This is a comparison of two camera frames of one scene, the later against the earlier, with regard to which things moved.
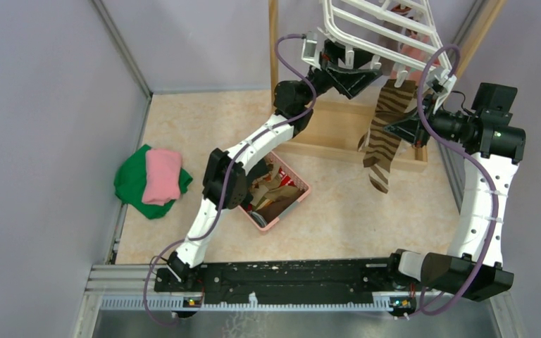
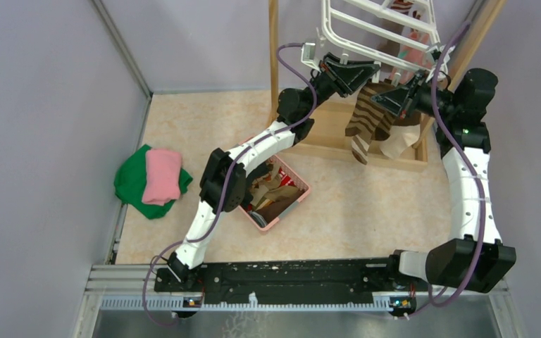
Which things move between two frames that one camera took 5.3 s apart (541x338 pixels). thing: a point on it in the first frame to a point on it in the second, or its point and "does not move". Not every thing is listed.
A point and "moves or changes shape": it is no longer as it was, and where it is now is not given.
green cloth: (129, 183) does not move
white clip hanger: (397, 32) moves or changes shape
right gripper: (411, 130) to (397, 99)
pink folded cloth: (162, 177) does not move
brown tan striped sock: (382, 147) to (367, 114)
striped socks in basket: (272, 196) does not move
